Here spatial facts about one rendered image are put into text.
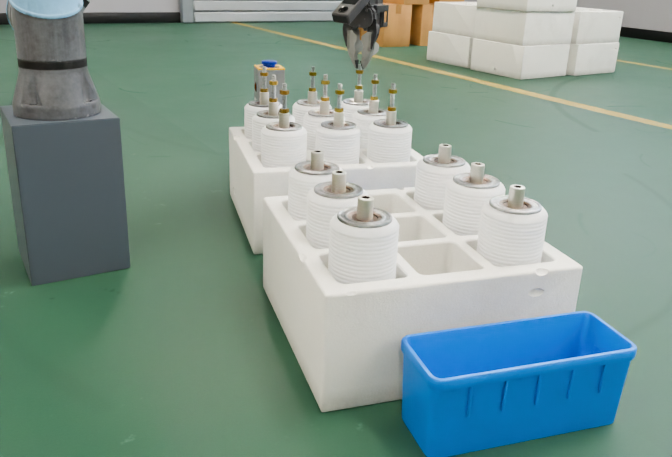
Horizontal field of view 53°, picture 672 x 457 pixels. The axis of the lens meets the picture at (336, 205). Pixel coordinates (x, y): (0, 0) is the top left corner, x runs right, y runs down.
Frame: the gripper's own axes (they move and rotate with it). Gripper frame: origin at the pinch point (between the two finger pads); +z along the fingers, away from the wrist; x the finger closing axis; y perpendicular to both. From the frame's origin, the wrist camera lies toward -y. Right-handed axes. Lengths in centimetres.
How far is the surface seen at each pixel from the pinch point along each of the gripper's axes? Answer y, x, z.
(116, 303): -74, 4, 35
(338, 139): -27.8, -12.2, 11.5
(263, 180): -42.0, -3.7, 18.6
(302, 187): -58, -24, 12
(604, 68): 290, -2, 32
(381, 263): -70, -46, 15
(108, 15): 260, 402, 28
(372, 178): -24.9, -19.1, 19.3
